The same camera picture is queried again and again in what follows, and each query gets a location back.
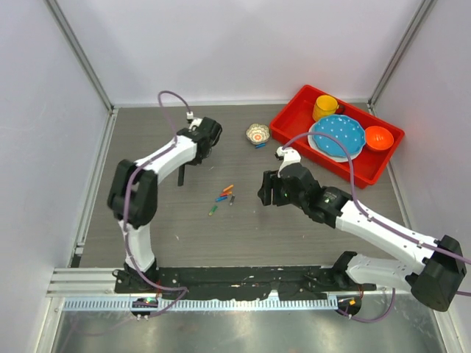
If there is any blue dotted plate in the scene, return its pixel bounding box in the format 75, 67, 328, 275
311, 115, 366, 157

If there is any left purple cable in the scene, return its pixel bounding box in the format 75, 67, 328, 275
123, 90, 194, 317

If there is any orange bowl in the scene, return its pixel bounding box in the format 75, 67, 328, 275
365, 126, 394, 151

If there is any orange battery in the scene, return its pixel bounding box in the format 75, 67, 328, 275
223, 185, 234, 193

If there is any small patterned bowl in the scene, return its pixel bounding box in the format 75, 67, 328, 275
245, 124, 270, 145

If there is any white cable duct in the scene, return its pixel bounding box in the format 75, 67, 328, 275
63, 296, 338, 312

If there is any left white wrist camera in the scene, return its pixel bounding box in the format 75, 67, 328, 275
186, 111, 202, 131

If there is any green battery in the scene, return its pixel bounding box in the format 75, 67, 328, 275
208, 205, 218, 216

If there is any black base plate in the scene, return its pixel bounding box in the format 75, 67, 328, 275
112, 265, 376, 302

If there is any black remote control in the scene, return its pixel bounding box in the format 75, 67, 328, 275
177, 165, 185, 187

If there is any yellow mug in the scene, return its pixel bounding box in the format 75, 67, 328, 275
312, 95, 345, 122

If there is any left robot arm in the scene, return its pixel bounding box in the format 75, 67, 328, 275
107, 116, 222, 293

